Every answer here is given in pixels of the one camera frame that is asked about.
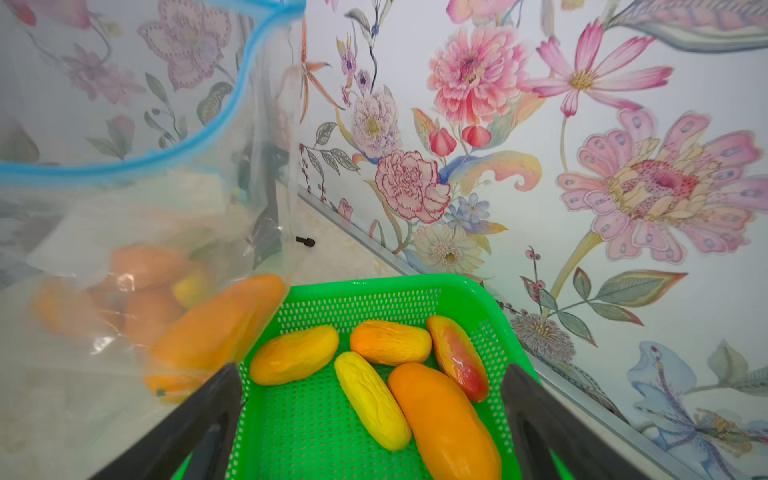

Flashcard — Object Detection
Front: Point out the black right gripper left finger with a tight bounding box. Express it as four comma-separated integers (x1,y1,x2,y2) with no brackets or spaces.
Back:
93,363,243,479

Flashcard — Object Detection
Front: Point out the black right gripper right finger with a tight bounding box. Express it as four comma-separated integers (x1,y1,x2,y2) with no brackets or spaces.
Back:
501,364,646,480

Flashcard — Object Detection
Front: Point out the orange mango front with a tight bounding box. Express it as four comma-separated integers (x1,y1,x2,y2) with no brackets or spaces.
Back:
388,363,502,479

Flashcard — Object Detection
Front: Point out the clear zip-top bag blue zipper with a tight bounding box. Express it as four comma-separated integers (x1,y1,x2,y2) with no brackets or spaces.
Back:
28,172,245,348

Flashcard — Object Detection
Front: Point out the orange mango back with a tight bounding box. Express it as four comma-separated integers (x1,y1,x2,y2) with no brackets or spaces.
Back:
144,274,290,403

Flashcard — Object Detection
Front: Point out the large orange mango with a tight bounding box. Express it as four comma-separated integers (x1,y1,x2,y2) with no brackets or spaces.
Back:
104,244,190,292

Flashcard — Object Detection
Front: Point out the red yellow mango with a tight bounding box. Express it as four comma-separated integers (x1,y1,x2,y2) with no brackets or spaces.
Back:
427,315,490,403

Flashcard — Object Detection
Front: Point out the orange textured mango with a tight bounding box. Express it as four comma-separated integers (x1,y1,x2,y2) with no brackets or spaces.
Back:
350,320,432,366

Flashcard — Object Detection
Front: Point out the green plastic basket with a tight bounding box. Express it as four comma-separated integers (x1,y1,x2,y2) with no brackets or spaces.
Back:
225,274,532,479

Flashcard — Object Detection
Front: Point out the black tripod microphone stand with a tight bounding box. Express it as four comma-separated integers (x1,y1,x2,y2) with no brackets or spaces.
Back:
296,236,316,248

